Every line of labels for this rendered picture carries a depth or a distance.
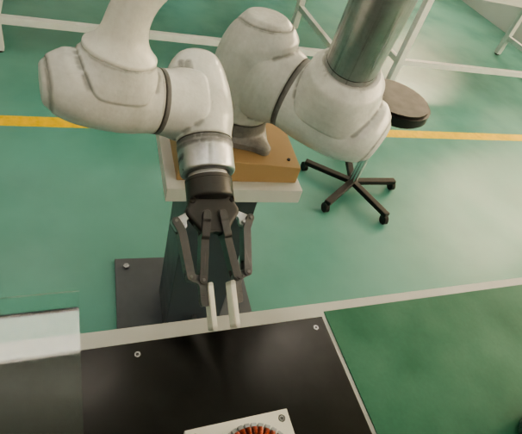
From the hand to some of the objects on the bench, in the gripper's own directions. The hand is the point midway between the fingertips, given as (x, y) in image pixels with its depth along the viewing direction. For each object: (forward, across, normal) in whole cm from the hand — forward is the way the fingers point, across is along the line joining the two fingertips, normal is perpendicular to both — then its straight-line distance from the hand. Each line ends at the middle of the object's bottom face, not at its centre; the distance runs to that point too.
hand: (221, 306), depth 68 cm
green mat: (+44, -52, +14) cm, 70 cm away
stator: (+30, -52, +6) cm, 60 cm away
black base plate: (+25, +12, +4) cm, 28 cm away
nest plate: (+23, 0, +5) cm, 23 cm away
